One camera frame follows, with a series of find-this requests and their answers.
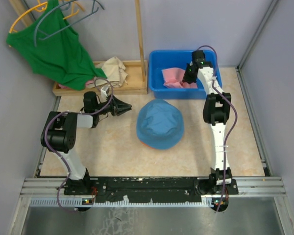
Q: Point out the pink cloth on rack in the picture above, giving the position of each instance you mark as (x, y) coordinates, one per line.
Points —
(89, 84)

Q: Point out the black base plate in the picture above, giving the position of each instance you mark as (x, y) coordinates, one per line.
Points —
(150, 189)

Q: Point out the green tank top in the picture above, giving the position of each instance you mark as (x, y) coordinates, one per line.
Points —
(52, 48)

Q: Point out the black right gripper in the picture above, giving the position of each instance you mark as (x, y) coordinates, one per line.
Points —
(185, 79)

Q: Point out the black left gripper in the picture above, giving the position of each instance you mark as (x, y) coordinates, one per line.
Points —
(118, 106)

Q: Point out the beige folded cloth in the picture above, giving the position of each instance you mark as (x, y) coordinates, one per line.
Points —
(114, 69)

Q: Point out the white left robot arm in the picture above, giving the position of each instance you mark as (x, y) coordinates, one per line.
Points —
(59, 133)

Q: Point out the aluminium frame rail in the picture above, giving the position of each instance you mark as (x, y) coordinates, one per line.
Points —
(47, 191)

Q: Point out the pink bucket hat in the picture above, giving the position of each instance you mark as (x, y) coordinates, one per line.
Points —
(173, 79)

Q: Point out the light blue bucket hat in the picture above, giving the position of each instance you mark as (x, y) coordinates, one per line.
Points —
(160, 124)

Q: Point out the wooden clothes rack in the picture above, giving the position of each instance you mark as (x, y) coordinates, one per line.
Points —
(136, 80)

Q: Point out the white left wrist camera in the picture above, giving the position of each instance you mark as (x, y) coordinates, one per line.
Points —
(105, 91)

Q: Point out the blue plastic bin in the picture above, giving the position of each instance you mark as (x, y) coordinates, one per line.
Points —
(165, 59)

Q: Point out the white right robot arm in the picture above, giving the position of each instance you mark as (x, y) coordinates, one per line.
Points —
(215, 113)

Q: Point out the orange clothes hanger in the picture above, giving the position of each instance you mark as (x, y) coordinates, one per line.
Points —
(39, 14)

